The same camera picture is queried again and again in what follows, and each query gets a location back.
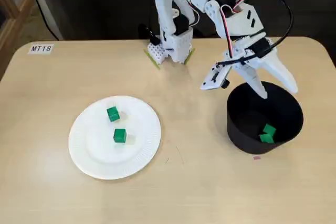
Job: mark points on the white MT18 label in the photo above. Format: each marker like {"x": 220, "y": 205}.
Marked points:
{"x": 40, "y": 48}

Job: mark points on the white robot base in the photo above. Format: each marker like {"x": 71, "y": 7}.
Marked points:
{"x": 181, "y": 48}

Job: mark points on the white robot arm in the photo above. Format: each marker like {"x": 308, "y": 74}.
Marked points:
{"x": 168, "y": 3}

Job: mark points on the grey metal frame post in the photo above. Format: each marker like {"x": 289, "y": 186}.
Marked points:
{"x": 48, "y": 6}

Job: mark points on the wooden shelf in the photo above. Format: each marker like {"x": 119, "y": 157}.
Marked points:
{"x": 10, "y": 24}

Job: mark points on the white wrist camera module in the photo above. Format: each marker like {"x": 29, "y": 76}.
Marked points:
{"x": 214, "y": 77}

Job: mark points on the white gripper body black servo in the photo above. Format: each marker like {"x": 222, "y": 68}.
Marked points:
{"x": 251, "y": 64}

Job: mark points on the black pot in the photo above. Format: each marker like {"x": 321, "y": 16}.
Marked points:
{"x": 246, "y": 119}

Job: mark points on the small pink tape mark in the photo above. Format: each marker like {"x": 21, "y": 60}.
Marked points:
{"x": 257, "y": 158}

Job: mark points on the green block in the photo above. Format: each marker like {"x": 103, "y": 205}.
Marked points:
{"x": 120, "y": 135}
{"x": 113, "y": 114}
{"x": 270, "y": 129}
{"x": 266, "y": 139}

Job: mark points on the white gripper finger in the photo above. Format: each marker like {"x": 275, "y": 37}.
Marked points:
{"x": 282, "y": 73}
{"x": 252, "y": 78}

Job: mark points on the white paper plate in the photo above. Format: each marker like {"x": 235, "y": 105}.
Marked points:
{"x": 105, "y": 155}

